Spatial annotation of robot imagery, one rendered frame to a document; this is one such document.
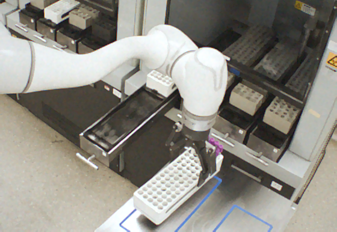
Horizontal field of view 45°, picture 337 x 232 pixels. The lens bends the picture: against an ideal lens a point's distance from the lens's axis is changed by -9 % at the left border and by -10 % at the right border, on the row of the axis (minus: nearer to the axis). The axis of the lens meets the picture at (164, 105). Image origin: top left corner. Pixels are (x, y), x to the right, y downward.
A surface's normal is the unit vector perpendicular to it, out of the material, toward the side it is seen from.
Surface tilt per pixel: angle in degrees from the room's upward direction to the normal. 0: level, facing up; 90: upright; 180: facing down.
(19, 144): 0
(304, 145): 90
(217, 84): 81
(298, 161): 0
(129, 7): 90
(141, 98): 0
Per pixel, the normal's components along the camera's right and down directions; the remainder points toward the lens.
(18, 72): 0.70, 0.33
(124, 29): -0.58, 0.50
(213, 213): 0.09, -0.74
